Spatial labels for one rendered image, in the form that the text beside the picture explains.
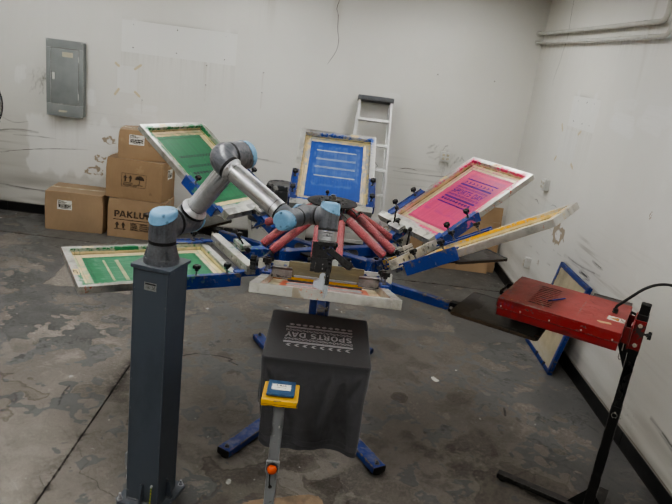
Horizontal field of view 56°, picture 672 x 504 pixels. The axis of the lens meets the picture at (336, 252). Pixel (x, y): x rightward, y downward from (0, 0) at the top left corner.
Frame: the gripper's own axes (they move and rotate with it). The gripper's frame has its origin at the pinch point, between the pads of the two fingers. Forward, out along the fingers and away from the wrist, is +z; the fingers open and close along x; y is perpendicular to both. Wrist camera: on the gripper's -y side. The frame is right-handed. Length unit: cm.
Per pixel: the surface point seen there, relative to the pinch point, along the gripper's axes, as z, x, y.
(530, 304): -1, -62, -100
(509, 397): 76, -197, -141
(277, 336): 23.5, -31.2, 17.8
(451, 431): 90, -147, -91
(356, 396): 41.6, -16.2, -17.9
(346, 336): 21.3, -39.2, -12.2
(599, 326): 4, -44, -127
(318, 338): 22.8, -33.9, 0.1
